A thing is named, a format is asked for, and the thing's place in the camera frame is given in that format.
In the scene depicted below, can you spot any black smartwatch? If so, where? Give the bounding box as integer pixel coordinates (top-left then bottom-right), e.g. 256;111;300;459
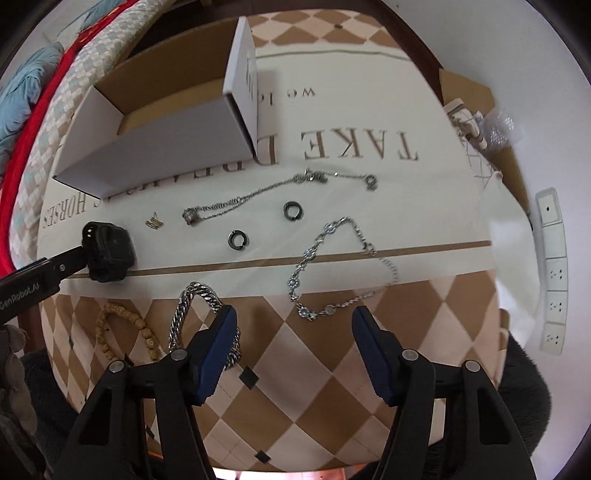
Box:
82;222;135;283

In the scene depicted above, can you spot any chunky silver chain bracelet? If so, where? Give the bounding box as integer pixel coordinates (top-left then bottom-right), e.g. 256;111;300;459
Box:
167;281;243;370

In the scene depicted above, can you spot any wooden bead bracelet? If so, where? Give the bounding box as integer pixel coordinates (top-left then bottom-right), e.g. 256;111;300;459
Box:
94;301;164;363

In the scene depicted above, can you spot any small gold earring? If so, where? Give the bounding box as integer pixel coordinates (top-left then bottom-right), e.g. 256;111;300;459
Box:
145;213;163;230

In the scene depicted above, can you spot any silver flower link bracelet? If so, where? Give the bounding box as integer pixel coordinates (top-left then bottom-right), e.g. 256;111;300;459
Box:
286;216;400;322

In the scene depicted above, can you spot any silver pendant necklace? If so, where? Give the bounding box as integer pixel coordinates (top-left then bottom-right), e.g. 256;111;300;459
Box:
182;168;379;228

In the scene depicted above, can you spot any red bed sheet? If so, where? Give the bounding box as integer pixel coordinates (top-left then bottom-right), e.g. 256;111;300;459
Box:
1;0;135;277

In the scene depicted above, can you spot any checkered printed tablecloth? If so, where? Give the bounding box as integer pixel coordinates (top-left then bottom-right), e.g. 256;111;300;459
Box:
38;9;510;474

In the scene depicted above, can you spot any checkered bed mattress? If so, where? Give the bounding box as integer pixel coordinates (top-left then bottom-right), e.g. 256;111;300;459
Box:
9;1;172;270

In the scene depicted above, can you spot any white power strip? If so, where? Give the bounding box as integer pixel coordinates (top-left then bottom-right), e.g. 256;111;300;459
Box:
536;188;568;356

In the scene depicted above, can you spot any light blue quilt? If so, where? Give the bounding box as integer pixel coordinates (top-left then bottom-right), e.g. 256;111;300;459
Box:
1;1;122;177

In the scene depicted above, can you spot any white cardboard box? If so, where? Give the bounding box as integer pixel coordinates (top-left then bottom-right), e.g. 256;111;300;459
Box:
52;17;259;199

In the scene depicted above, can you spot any flat brown cardboard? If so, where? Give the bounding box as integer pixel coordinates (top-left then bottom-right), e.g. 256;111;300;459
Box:
440;69;530;214

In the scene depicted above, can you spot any floral patterned fabric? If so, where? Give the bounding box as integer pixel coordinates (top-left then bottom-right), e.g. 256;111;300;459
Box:
444;98;499;192

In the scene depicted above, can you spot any clear plastic wrapping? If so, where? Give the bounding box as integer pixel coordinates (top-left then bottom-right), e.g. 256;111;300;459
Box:
481;107;523;153

